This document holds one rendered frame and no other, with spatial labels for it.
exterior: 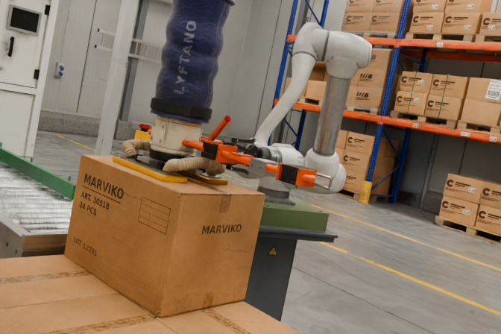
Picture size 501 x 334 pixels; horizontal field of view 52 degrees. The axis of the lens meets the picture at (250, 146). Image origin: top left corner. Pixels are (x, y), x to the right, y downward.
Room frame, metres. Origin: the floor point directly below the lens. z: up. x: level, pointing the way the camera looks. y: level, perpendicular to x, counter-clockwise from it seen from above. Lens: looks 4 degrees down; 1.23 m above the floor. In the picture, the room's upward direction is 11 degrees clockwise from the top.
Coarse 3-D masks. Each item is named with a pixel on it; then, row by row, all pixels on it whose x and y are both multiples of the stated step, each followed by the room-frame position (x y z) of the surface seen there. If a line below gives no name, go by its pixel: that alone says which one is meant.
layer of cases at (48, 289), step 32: (32, 256) 1.88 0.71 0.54; (64, 256) 1.95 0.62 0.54; (0, 288) 1.56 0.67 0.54; (32, 288) 1.61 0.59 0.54; (64, 288) 1.65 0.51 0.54; (96, 288) 1.71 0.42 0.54; (0, 320) 1.36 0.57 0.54; (32, 320) 1.40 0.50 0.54; (64, 320) 1.43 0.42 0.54; (96, 320) 1.47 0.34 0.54; (128, 320) 1.51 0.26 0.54; (160, 320) 1.56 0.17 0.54; (192, 320) 1.60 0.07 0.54; (224, 320) 1.65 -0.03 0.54; (256, 320) 1.70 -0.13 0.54
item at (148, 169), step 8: (120, 160) 1.89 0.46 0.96; (128, 160) 1.88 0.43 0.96; (136, 160) 1.89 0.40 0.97; (136, 168) 1.81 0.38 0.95; (144, 168) 1.78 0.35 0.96; (152, 168) 1.77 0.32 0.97; (160, 168) 1.79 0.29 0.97; (152, 176) 1.74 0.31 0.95; (160, 176) 1.71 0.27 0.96; (168, 176) 1.71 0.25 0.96; (176, 176) 1.75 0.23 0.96
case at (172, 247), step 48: (96, 192) 1.86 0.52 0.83; (144, 192) 1.69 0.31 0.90; (192, 192) 1.60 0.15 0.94; (240, 192) 1.78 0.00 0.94; (96, 240) 1.83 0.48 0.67; (144, 240) 1.66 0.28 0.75; (192, 240) 1.62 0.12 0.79; (240, 240) 1.80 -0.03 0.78; (144, 288) 1.63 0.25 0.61; (192, 288) 1.65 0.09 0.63; (240, 288) 1.84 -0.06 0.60
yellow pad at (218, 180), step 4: (156, 164) 2.06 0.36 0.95; (200, 168) 1.92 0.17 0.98; (180, 172) 1.94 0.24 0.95; (184, 172) 1.93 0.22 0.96; (188, 172) 1.91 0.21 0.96; (192, 172) 1.92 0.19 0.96; (204, 172) 1.93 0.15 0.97; (188, 176) 1.91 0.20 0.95; (192, 176) 1.89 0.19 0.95; (196, 176) 1.88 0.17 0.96; (200, 176) 1.87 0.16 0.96; (204, 176) 1.87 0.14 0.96; (208, 176) 1.86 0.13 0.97; (216, 176) 1.91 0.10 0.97; (200, 180) 1.86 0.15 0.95; (204, 180) 1.84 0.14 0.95; (208, 180) 1.83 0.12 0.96; (212, 180) 1.85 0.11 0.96; (216, 180) 1.86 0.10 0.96; (220, 180) 1.87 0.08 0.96; (224, 180) 1.89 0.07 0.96; (220, 184) 1.87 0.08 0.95; (224, 184) 1.89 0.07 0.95
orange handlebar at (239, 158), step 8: (184, 144) 1.83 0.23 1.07; (192, 144) 1.80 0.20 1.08; (200, 144) 1.78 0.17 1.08; (224, 152) 1.68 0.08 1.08; (232, 152) 1.65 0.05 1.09; (232, 160) 1.65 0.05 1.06; (240, 160) 1.62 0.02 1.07; (248, 160) 1.60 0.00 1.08; (272, 168) 1.52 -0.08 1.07; (304, 176) 1.44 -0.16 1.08; (312, 176) 1.46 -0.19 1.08
